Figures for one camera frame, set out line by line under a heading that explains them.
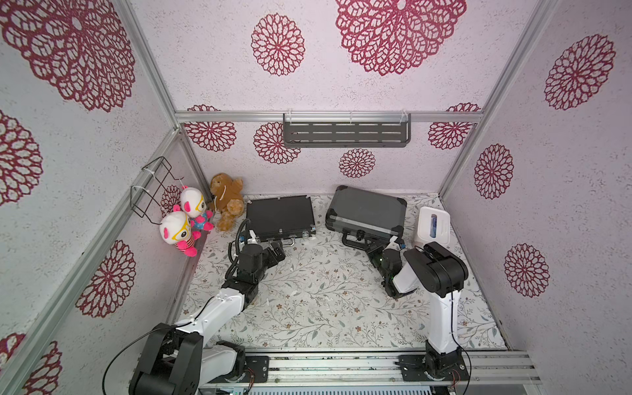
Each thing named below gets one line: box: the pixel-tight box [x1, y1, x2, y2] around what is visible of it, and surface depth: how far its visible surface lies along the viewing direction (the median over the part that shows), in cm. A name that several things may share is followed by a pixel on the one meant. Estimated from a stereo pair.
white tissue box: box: [413, 206, 451, 247], surface depth 102 cm
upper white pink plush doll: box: [180, 185, 215, 247], surface depth 97 cm
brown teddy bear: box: [209, 172, 245, 233], surface depth 112 cm
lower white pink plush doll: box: [159, 204, 201, 258], surface depth 87 cm
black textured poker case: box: [246, 195, 317, 247], surface depth 110 cm
